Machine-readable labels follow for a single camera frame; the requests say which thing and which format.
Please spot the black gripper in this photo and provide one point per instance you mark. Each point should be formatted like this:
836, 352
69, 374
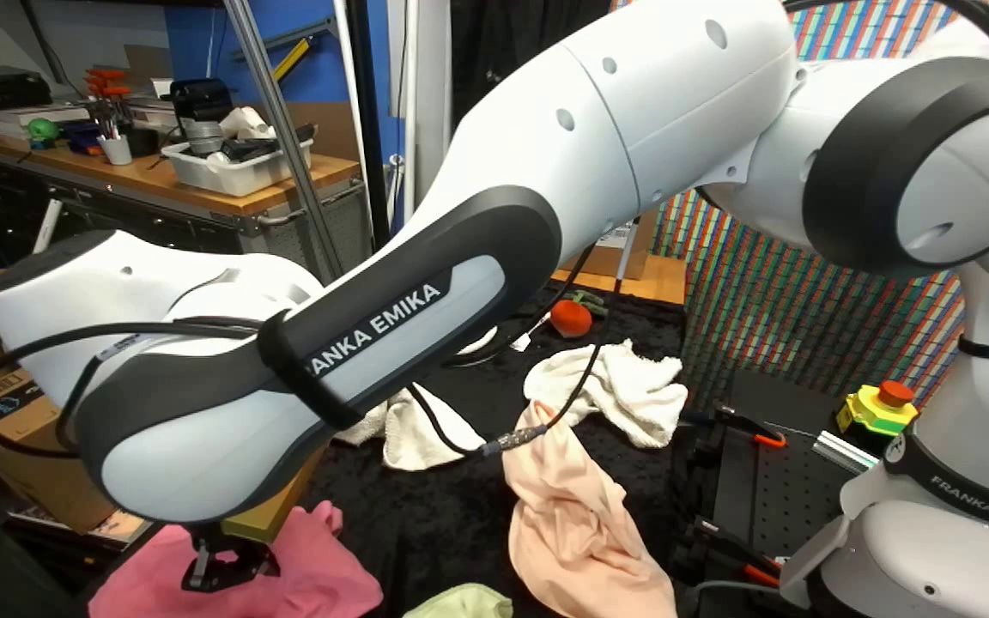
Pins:
244, 553

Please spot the pink cloth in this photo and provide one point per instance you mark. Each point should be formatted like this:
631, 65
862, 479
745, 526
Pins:
291, 584

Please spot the white terry towel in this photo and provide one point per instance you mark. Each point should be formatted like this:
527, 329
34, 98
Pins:
426, 440
632, 389

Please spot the orange plush toy green leaves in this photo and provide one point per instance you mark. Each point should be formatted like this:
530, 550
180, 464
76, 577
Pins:
567, 317

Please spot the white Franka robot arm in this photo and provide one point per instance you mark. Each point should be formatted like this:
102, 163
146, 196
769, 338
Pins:
632, 114

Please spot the black velvet tablecloth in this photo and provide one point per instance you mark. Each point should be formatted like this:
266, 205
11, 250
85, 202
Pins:
437, 537

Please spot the light green cloth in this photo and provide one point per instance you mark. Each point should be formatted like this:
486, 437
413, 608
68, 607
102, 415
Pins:
461, 604

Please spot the peach cloth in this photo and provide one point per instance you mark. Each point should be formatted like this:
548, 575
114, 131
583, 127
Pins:
567, 526

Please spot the wooden top workbench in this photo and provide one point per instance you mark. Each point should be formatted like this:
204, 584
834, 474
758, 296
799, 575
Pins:
173, 208

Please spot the white plastic bin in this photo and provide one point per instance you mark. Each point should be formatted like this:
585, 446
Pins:
231, 171

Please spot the white cup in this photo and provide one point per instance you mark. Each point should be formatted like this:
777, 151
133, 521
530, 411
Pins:
120, 151

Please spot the silver metal pole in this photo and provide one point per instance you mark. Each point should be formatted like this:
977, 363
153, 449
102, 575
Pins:
275, 127

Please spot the black appliance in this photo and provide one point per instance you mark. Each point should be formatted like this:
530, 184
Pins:
204, 109

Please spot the green object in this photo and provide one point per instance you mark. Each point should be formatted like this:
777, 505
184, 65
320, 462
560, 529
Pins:
42, 131

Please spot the black metal pole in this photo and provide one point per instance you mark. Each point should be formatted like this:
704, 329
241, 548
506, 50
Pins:
360, 114

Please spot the orange object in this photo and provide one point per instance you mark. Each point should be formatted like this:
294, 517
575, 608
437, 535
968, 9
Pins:
108, 81

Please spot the wooden board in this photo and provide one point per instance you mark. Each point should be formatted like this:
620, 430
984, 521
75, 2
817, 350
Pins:
645, 279

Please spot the yellow black level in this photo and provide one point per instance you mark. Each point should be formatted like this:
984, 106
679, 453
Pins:
294, 58

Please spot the black curtain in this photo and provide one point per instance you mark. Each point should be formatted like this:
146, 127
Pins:
495, 46

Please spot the silver metal cylinder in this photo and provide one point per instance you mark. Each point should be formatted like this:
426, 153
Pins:
842, 453

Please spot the yellow red emergency stop button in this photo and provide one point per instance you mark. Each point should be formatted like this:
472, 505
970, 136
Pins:
877, 411

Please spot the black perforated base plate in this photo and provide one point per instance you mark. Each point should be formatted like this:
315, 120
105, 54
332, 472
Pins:
789, 504

